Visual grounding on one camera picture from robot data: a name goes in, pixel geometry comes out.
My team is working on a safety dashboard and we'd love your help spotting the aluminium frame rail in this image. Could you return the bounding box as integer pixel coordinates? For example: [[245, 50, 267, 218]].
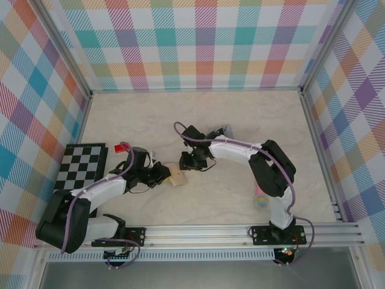
[[72, 93, 94, 147], [89, 86, 304, 95], [300, 90, 345, 223]]

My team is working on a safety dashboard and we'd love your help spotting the circuit board with green light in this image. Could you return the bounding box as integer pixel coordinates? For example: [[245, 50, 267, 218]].
[[276, 246, 298, 258]]

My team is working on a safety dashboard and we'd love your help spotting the tan card holder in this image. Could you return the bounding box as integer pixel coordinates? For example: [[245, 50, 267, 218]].
[[164, 162, 188, 187]]

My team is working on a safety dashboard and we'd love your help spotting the small circuit board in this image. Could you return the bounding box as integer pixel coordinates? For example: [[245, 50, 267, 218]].
[[103, 247, 134, 261]]

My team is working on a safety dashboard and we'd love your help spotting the grey metal panel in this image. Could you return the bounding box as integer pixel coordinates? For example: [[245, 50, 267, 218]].
[[28, 247, 372, 289]]

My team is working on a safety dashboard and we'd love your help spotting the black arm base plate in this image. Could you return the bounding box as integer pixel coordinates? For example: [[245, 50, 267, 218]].
[[249, 225, 307, 246], [91, 227, 147, 248]]

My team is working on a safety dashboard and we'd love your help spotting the black silver chessboard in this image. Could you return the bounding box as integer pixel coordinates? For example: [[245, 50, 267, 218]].
[[54, 143, 109, 219]]

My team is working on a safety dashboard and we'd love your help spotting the wide aluminium mounting rail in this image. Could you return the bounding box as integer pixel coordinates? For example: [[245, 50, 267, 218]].
[[33, 222, 365, 249]]

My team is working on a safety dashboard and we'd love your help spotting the aluminium frame post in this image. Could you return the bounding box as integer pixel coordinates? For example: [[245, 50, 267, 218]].
[[35, 0, 93, 99], [300, 0, 354, 94]]

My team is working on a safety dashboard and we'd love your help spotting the slotted white cable tray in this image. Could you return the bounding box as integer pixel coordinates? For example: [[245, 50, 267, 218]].
[[47, 250, 277, 263]]

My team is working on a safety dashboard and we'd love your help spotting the pink yellow blue bottle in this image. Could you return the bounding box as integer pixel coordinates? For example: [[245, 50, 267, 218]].
[[254, 180, 269, 210]]

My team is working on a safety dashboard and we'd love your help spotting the grey flat card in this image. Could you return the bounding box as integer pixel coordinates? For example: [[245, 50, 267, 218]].
[[210, 123, 235, 138]]

